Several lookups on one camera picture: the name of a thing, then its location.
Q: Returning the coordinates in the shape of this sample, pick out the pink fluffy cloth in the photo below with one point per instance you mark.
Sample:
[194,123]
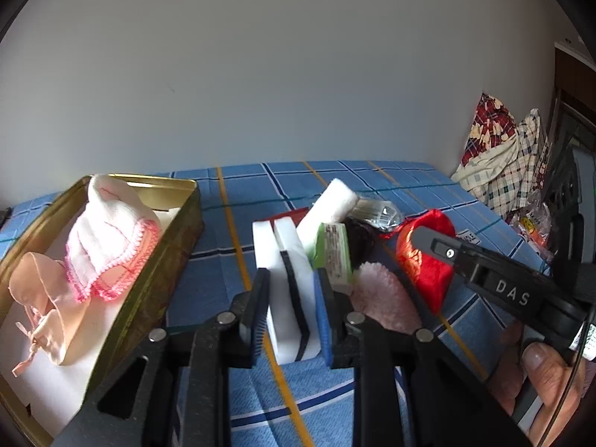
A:
[382,298]

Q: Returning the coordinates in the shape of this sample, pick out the white box liner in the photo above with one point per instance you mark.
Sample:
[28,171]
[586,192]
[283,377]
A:
[46,382]

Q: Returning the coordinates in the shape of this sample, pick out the blue plaid bed sheet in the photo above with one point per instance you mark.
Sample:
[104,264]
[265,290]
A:
[219,260]

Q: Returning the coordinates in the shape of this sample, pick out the white sponge block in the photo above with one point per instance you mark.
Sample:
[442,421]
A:
[267,260]
[302,260]

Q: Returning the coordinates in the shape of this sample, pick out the dark maroon knit cloth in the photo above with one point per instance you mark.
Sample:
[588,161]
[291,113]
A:
[363,242]

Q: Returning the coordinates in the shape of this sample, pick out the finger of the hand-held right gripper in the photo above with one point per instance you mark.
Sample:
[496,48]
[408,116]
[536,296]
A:
[430,242]

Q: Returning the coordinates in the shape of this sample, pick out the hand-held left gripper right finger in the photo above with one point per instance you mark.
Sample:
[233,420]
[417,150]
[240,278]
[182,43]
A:
[321,312]

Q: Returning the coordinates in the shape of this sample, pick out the green and white packet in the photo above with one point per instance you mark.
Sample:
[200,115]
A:
[337,251]

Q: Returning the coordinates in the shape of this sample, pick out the gold metal tin box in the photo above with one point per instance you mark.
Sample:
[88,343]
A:
[153,284]

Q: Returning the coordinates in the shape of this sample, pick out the brown wooden door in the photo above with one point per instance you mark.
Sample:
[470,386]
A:
[575,84]

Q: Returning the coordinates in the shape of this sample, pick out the white cloth with pink edge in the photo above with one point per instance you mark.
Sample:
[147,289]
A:
[107,228]

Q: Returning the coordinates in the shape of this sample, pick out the red cloth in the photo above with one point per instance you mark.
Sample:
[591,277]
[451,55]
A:
[291,215]

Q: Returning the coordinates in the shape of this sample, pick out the white plaid cloth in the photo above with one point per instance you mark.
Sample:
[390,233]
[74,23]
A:
[512,177]

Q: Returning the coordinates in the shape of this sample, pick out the small white printed tag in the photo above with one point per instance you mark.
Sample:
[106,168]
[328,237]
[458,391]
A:
[469,236]

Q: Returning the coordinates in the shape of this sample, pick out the white gauze roll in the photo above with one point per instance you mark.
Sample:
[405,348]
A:
[326,209]

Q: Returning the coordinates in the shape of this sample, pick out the thin black sponge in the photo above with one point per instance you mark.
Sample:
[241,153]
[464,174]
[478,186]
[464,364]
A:
[295,293]

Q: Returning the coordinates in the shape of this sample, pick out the clear plastic bag of swabs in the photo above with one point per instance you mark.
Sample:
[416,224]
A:
[377,214]

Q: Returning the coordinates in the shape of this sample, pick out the red floral pillow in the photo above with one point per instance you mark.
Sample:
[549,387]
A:
[489,130]

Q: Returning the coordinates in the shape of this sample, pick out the person's right hand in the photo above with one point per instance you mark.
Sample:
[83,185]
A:
[549,377]

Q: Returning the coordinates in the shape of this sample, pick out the orange snack packet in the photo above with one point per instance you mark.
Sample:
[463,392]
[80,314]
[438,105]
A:
[535,230]

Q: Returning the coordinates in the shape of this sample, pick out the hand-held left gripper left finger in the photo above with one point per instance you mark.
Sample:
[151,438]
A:
[259,309]

